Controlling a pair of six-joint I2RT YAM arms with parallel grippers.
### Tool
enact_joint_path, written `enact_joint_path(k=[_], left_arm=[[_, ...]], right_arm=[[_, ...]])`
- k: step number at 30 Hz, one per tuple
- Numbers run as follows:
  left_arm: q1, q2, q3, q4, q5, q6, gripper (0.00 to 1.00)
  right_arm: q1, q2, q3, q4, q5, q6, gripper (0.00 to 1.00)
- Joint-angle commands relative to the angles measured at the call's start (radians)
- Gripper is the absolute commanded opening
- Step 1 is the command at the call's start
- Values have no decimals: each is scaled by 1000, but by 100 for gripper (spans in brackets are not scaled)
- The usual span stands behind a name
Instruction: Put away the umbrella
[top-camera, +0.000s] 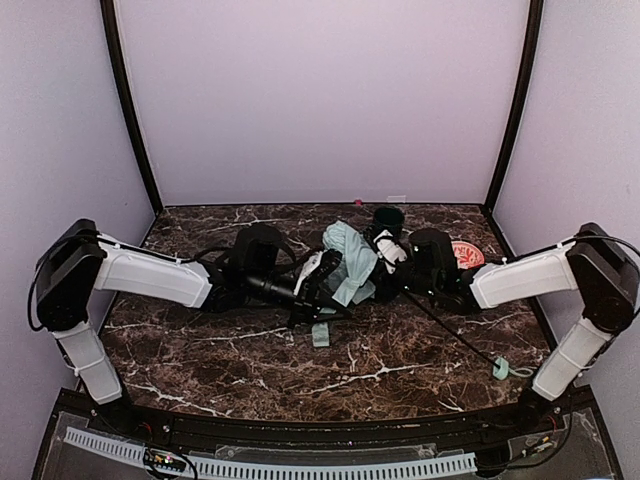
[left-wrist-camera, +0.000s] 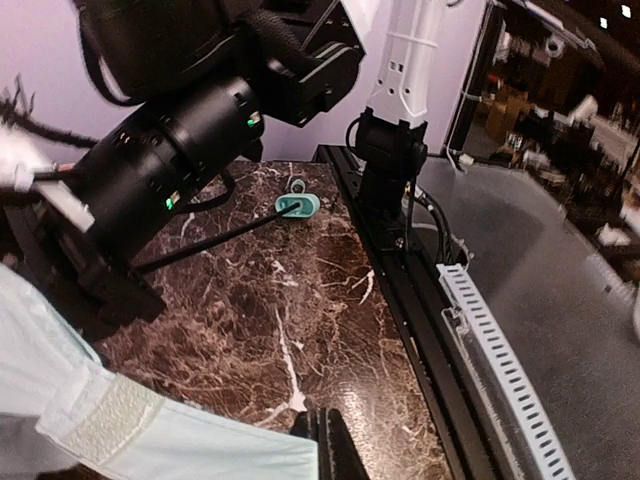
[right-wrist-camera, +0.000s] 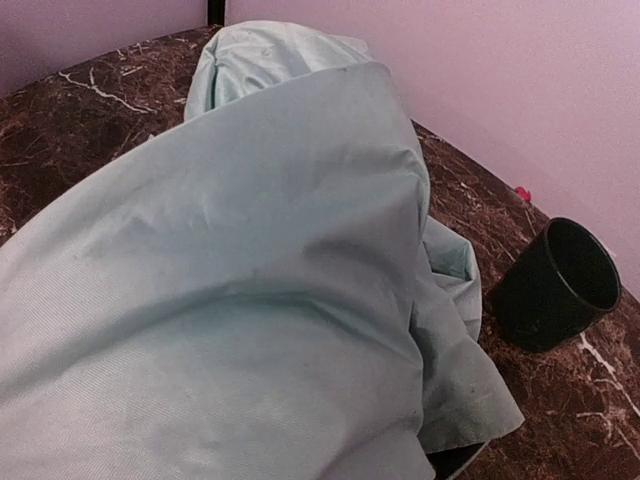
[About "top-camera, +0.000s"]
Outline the mint green folding umbrella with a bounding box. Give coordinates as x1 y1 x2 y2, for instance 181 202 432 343
322 221 533 380

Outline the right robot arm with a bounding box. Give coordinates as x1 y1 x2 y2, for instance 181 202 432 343
365 223 639 401

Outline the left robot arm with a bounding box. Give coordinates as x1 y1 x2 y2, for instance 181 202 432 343
27 219 351 406

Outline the black cylindrical cup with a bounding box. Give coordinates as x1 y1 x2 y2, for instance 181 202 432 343
372 206 405 237

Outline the red white patterned bowl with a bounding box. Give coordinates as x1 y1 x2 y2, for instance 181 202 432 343
451 240 485 270

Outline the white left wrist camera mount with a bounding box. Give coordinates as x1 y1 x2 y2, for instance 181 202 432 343
293 249 342 296

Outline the black curved front rail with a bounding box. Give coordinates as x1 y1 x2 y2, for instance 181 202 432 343
78 391 569 451

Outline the grey slotted cable duct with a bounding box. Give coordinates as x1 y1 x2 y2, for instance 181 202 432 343
62 427 477 479

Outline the right black frame post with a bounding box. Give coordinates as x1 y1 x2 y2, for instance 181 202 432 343
483 0 544 214

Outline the black frame post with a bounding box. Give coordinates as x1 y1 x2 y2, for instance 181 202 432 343
99 0 164 216
483 0 544 214

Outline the left black frame post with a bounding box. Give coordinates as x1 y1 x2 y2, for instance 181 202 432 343
99 0 164 216

